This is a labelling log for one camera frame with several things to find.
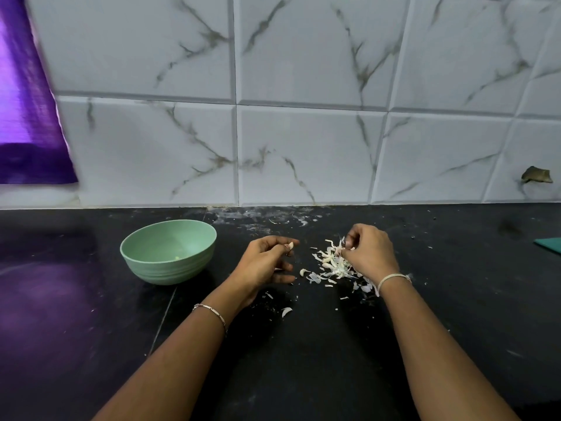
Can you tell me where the mint green bowl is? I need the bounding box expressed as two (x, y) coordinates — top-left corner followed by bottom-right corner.
(119, 219), (219, 287)

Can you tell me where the purple cloth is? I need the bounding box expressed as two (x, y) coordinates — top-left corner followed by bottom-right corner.
(0, 0), (79, 186)

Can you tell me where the person's right forearm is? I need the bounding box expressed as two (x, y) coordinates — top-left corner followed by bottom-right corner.
(379, 280), (522, 421)

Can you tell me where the silver wrist bracelet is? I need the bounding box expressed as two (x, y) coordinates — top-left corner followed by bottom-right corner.
(376, 272), (414, 298)
(192, 302), (229, 337)

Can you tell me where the pile of white garlic peels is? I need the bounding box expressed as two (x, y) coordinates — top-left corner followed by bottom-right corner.
(299, 238), (380, 302)

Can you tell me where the green cutting board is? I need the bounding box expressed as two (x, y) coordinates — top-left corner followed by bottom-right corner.
(533, 236), (561, 255)

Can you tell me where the silver right wrist bracelet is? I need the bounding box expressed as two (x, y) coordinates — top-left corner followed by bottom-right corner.
(376, 272), (414, 298)

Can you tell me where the person's left forearm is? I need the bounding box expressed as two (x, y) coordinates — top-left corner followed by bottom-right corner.
(92, 294), (251, 421)

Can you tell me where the silver left wrist bracelet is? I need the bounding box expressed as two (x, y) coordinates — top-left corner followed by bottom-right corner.
(192, 302), (229, 337)

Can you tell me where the person's left hand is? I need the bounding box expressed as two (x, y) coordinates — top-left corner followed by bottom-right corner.
(224, 234), (300, 305)

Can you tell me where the person's right hand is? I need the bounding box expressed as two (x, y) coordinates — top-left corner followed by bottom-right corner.
(337, 223), (403, 291)

